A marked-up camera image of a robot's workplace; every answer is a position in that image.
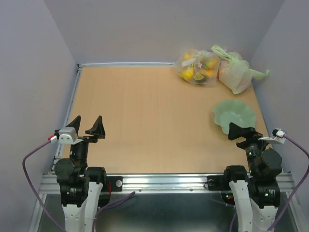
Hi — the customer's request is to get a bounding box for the green plastic bag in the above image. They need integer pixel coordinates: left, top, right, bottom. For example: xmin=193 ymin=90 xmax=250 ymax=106
xmin=211 ymin=45 xmax=269 ymax=94

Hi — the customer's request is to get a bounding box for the green wavy bowl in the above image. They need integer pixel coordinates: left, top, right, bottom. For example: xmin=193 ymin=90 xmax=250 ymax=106
xmin=213 ymin=99 xmax=256 ymax=135

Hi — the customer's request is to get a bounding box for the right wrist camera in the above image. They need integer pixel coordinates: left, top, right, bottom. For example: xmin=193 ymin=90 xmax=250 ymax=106
xmin=258 ymin=128 xmax=286 ymax=145

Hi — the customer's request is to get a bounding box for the aluminium front rail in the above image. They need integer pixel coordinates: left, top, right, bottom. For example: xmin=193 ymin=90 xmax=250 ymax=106
xmin=39 ymin=173 xmax=296 ymax=194

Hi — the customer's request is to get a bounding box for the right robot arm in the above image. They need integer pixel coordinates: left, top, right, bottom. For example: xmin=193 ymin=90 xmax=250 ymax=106
xmin=222 ymin=122 xmax=285 ymax=232

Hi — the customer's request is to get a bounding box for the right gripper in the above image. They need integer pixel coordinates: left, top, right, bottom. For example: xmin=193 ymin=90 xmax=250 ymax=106
xmin=229 ymin=120 xmax=275 ymax=175

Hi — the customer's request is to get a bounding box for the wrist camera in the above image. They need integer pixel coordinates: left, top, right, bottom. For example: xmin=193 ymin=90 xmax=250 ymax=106
xmin=258 ymin=128 xmax=286 ymax=145
xmin=48 ymin=127 xmax=79 ymax=145

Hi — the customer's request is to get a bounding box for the clear bag of fruit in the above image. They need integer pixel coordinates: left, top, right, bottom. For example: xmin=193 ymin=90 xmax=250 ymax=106
xmin=173 ymin=49 xmax=220 ymax=86

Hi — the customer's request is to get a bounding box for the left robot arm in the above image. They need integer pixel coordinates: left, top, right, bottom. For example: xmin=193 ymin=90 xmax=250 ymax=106
xmin=54 ymin=116 xmax=108 ymax=232

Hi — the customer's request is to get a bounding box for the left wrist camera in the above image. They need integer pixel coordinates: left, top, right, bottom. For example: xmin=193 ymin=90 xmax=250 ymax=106
xmin=48 ymin=127 xmax=79 ymax=145

